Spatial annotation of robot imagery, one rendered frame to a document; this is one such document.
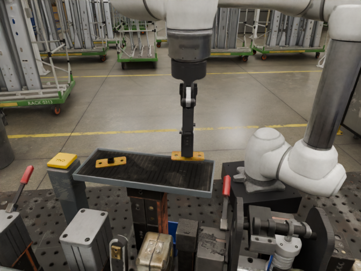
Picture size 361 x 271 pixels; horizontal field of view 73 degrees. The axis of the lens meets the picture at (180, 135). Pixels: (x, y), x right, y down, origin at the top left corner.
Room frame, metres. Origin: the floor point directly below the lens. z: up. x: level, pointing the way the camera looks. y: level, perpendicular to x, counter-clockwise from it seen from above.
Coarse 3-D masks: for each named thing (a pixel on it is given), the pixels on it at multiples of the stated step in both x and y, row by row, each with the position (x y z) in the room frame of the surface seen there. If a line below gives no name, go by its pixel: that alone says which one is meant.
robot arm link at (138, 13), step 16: (112, 0) 0.63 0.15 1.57; (128, 0) 0.57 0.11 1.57; (224, 0) 0.72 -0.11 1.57; (240, 0) 0.72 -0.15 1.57; (256, 0) 0.73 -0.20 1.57; (272, 0) 0.74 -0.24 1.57; (288, 0) 0.76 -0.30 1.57; (304, 0) 0.81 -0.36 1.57; (128, 16) 0.62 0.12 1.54; (144, 16) 0.58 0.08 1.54
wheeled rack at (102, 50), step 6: (102, 6) 7.94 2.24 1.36; (72, 24) 7.77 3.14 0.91; (96, 36) 7.87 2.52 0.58; (102, 36) 7.03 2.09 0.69; (102, 42) 7.03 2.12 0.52; (60, 48) 7.20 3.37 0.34; (72, 48) 7.25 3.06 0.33; (84, 48) 7.49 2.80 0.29; (96, 48) 7.53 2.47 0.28; (102, 48) 7.35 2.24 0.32; (108, 48) 7.71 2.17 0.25; (42, 54) 6.78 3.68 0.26; (54, 54) 6.82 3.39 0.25; (60, 54) 6.84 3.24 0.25; (72, 54) 6.88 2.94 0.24; (78, 54) 6.91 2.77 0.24; (84, 54) 6.93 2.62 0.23; (90, 54) 6.96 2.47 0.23; (96, 54) 6.98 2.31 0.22; (102, 54) 7.00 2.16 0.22; (42, 60) 6.87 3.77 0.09; (102, 60) 7.08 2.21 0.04
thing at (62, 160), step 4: (56, 156) 0.61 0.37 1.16; (60, 156) 0.61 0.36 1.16; (64, 156) 0.61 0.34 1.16; (68, 156) 0.61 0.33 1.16; (72, 156) 0.61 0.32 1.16; (76, 156) 0.62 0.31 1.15; (52, 160) 0.59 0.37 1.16; (56, 160) 0.59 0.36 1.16; (60, 160) 0.59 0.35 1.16; (64, 160) 0.59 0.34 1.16; (68, 160) 0.59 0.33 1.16; (72, 160) 0.59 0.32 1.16; (48, 164) 0.57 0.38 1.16; (52, 164) 0.57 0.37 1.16; (56, 164) 0.57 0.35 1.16; (60, 164) 0.57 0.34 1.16; (64, 164) 0.57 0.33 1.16; (68, 164) 0.58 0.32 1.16; (64, 168) 0.56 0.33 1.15
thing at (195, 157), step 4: (172, 152) 0.54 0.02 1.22; (176, 152) 0.54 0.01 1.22; (180, 152) 0.54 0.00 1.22; (196, 152) 0.54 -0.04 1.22; (200, 152) 0.54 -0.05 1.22; (172, 156) 0.52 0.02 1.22; (176, 156) 0.52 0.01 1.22; (180, 156) 0.52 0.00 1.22; (196, 156) 0.52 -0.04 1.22; (200, 156) 0.52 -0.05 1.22; (180, 160) 0.51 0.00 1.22; (184, 160) 0.51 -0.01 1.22; (188, 160) 0.51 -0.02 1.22; (192, 160) 0.51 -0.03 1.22; (196, 160) 0.51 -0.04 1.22; (200, 160) 0.51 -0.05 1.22
